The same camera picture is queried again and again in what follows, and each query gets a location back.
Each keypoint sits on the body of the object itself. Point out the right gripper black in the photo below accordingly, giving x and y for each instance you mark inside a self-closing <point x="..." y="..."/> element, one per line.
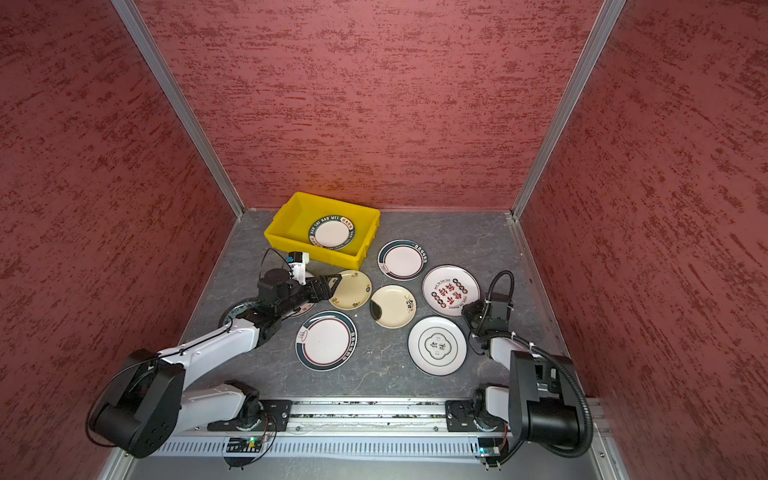
<point x="467" y="311"/>

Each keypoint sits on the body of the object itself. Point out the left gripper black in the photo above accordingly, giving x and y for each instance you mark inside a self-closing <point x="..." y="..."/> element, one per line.
<point x="327" y="292"/>

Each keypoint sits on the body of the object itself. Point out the white plate red characters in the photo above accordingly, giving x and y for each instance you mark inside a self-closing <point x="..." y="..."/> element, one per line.
<point x="447" y="289"/>

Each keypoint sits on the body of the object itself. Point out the white plate green quatrefoil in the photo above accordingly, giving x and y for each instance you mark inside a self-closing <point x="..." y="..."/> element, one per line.
<point x="437" y="346"/>

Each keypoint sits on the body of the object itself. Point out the dark green rim text plate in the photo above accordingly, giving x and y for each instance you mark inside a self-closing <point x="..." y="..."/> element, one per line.
<point x="332" y="232"/>

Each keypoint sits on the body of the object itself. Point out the cream plate black brushstroke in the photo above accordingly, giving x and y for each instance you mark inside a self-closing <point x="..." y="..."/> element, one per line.
<point x="392" y="306"/>

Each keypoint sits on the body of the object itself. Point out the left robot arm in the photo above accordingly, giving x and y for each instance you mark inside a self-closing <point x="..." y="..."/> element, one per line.
<point x="151" y="399"/>

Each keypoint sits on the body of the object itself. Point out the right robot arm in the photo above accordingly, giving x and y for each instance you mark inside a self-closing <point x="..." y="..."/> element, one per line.
<point x="542" y="403"/>

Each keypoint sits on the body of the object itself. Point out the yellow plastic bin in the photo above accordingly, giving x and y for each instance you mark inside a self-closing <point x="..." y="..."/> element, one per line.
<point x="289" y="228"/>

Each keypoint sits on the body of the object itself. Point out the white plate orange sunburst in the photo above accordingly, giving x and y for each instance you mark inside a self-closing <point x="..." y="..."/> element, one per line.
<point x="303" y="309"/>

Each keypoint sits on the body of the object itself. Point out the cream plate small motifs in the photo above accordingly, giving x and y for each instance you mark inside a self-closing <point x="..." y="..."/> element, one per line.
<point x="353" y="291"/>

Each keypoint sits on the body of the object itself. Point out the white plate green rim near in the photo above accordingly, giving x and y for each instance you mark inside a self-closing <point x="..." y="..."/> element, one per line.
<point x="326" y="341"/>

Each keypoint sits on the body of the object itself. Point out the white plate green rim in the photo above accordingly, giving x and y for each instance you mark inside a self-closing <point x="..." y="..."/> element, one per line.
<point x="402" y="259"/>
<point x="326" y="341"/>

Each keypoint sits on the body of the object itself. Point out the white plate green rim far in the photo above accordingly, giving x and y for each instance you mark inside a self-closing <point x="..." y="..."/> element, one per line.
<point x="402" y="259"/>

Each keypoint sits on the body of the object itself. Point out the teal patterned small plate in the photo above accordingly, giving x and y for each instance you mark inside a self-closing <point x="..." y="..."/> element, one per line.
<point x="236" y="309"/>

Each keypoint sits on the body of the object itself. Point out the right controller board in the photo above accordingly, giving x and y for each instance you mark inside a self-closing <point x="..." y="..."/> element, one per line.
<point x="490" y="450"/>

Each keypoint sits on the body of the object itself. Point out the controller board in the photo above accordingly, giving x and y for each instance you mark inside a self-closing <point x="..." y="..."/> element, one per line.
<point x="490" y="450"/>
<point x="243" y="446"/>

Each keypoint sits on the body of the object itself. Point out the left controller board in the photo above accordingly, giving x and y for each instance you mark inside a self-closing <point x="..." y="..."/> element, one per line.
<point x="243" y="446"/>

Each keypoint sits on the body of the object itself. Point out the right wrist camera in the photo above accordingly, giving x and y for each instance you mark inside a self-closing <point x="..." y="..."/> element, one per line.
<point x="500" y="310"/>

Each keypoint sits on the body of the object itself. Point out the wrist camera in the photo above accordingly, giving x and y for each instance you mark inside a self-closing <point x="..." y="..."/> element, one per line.
<point x="297" y="262"/>
<point x="500" y="310"/>

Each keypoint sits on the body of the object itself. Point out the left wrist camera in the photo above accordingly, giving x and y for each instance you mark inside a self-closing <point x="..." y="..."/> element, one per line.
<point x="297" y="262"/>

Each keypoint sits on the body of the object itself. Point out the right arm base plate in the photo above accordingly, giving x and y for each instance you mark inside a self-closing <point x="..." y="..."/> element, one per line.
<point x="460" y="418"/>

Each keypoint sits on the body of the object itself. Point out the aluminium front rail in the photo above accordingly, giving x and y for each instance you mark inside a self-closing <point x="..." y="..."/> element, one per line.
<point x="325" y="416"/>

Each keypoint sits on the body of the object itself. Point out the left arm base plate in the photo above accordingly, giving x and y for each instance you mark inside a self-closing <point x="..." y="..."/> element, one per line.
<point x="272" y="415"/>

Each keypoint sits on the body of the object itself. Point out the right aluminium corner post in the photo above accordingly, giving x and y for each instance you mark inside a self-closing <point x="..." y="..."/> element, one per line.
<point x="599" y="34"/>

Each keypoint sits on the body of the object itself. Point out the aluminium corner post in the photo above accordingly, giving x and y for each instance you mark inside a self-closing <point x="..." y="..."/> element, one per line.
<point x="599" y="34"/>
<point x="139" y="32"/>

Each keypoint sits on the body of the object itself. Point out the left aluminium corner post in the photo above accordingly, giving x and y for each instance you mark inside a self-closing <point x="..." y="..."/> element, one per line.
<point x="139" y="32"/>

